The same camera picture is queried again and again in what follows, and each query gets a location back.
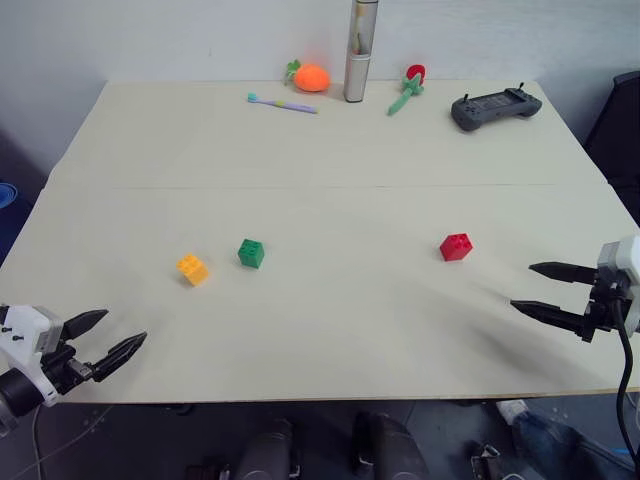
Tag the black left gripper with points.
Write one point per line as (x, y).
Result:
(64, 372)

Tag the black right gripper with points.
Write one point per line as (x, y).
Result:
(606, 300)

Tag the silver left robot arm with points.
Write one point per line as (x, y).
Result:
(14, 396)

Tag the red toy brick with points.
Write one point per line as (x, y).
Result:
(456, 247)

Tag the yellow toy brick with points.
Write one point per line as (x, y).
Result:
(193, 269)

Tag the person's leg in jeans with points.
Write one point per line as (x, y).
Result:
(555, 440)

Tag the black chair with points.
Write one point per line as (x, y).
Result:
(617, 135)

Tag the green toy brick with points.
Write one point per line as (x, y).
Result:
(250, 253)

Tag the blue round object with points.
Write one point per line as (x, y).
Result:
(6, 195)

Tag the grey handheld game controller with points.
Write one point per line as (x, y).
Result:
(495, 109)

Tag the dark rounded robot leg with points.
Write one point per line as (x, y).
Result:
(267, 452)
(390, 447)

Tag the red plush rose toy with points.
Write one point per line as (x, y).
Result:
(409, 88)

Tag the purple toothbrush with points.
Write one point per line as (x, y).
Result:
(282, 104)

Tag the silver cylindrical toothbrush case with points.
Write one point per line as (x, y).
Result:
(359, 50)

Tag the orange plush carrot toy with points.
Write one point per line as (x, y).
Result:
(311, 77)

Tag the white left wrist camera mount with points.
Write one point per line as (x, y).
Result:
(30, 345)

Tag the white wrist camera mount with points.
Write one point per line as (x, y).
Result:
(622, 270)
(30, 345)

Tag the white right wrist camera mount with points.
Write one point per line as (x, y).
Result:
(622, 270)

